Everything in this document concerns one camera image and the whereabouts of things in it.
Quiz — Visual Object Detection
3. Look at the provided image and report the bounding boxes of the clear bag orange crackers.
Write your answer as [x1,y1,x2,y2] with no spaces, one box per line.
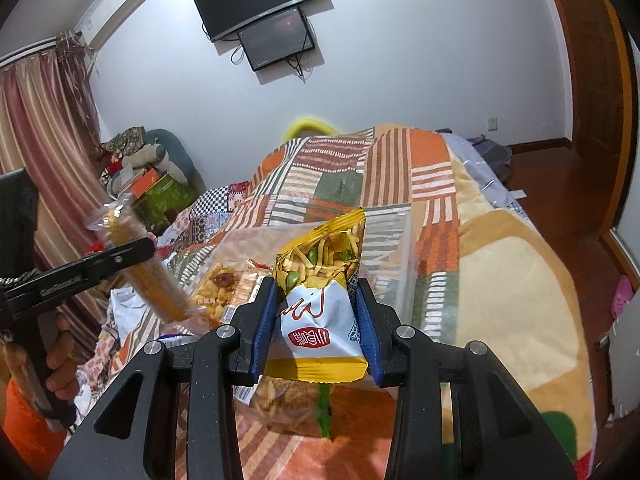
[85,200,196,323]

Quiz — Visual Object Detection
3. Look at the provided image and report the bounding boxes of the green-edged clear cookie bag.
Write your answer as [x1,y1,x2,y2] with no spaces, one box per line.
[232,376,333,438]

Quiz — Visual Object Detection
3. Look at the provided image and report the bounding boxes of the clear plastic storage bin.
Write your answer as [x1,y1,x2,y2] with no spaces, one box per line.
[186,208,416,323]

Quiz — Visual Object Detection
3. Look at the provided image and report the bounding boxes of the yellow white snack bag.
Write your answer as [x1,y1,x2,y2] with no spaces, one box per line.
[265,208,368,384]

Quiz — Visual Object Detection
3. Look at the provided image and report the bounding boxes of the orange sleeve forearm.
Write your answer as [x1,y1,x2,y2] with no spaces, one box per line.
[2,379,66,479]

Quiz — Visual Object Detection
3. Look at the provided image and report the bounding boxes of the person's left hand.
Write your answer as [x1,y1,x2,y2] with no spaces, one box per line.
[46,312,79,401]

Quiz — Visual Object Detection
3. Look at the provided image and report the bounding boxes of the white crumpled plastic bag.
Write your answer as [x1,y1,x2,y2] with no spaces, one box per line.
[110,285,148,342]

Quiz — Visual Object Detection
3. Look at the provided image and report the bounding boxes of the pile of clothes and boxes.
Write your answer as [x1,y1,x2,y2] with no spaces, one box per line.
[99,127,204,235]

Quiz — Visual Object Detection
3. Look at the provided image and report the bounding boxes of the fried snack clear bag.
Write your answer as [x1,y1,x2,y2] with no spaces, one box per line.
[190,260,262,330]

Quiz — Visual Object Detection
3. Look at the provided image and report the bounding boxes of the patchwork blanket bed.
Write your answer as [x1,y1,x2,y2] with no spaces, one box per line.
[74,122,599,480]

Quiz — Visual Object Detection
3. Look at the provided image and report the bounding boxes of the striped red beige curtain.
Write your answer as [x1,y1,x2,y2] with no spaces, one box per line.
[0,29,114,340]

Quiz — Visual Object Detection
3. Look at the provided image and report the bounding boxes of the yellow plush cushion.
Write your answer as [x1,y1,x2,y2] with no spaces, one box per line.
[283,117,338,142]

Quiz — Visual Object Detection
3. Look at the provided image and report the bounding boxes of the grey backpack on floor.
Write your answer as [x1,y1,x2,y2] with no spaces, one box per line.
[469,134,513,183]

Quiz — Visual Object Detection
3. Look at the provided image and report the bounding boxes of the white wall air conditioner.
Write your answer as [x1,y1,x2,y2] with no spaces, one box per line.
[75,0,146,51]

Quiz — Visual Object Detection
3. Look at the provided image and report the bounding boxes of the small black wall monitor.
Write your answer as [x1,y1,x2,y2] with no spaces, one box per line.
[238,6,316,72]

